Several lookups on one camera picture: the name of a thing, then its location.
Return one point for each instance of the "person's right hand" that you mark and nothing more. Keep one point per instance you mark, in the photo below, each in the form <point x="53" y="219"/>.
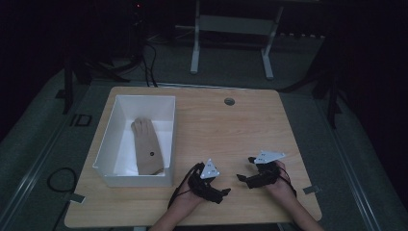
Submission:
<point x="282" y="186"/>

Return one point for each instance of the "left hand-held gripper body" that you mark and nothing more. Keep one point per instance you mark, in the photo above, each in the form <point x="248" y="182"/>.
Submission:
<point x="205" y="183"/>

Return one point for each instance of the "grey round table grommet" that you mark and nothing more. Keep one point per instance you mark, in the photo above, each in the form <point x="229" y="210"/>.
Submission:
<point x="229" y="101"/>

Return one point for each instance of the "black tripod stand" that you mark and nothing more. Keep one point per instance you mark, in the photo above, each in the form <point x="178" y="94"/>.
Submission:
<point x="93" y="69"/>

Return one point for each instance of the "grey tape piece on table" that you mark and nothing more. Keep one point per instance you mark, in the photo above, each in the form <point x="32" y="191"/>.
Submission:
<point x="311" y="189"/>

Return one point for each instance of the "dark device with red light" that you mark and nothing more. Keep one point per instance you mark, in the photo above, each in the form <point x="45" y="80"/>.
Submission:
<point x="138" y="11"/>

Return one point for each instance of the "white storage box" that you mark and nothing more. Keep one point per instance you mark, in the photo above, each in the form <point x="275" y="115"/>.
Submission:
<point x="123" y="150"/>

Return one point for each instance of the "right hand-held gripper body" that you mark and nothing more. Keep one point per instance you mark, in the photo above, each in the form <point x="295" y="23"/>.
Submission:
<point x="264" y="173"/>

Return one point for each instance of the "beige glove with dark dot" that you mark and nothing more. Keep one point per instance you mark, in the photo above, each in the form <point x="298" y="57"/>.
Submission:
<point x="147" y="147"/>

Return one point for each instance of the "person's left hand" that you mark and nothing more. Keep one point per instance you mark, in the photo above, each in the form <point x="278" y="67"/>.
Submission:
<point x="189" y="200"/>

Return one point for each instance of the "white metal desk frame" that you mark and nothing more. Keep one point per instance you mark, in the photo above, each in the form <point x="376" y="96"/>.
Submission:
<point x="235" y="25"/>

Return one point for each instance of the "black stand with long legs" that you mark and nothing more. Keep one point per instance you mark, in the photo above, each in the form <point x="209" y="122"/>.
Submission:
<point x="330" y="93"/>

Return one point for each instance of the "black rectangular floor frame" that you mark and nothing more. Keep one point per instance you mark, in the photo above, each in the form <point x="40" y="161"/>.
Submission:
<point x="81" y="120"/>

